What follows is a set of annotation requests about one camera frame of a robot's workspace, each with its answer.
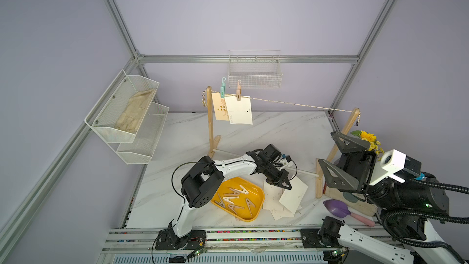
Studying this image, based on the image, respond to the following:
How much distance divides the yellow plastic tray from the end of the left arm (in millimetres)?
109

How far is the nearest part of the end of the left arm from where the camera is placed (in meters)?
0.72

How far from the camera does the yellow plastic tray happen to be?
816 mm
